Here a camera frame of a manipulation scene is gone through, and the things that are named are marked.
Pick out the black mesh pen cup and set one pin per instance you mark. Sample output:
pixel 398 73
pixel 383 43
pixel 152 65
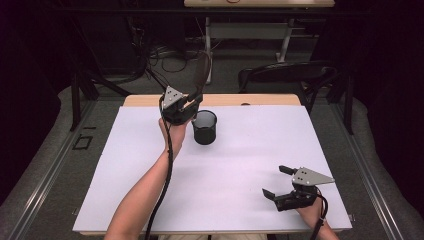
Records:
pixel 205 133

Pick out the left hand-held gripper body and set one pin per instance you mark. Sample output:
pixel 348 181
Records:
pixel 175 110

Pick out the black metal stand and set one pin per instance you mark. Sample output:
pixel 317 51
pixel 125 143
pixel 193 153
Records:
pixel 348 106
pixel 75 100

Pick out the black chair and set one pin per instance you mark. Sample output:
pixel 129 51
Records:
pixel 283 73

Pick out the white-legged wooden desk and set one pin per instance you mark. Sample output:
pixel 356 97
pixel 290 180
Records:
pixel 213 31

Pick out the person's right hand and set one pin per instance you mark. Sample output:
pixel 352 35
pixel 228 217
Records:
pixel 310 215

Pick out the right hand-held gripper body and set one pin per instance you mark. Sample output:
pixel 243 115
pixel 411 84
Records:
pixel 305 190

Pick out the white table mat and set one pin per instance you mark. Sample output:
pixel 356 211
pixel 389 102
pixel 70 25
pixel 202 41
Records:
pixel 233 186

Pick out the person's left hand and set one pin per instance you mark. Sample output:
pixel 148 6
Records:
pixel 176 135

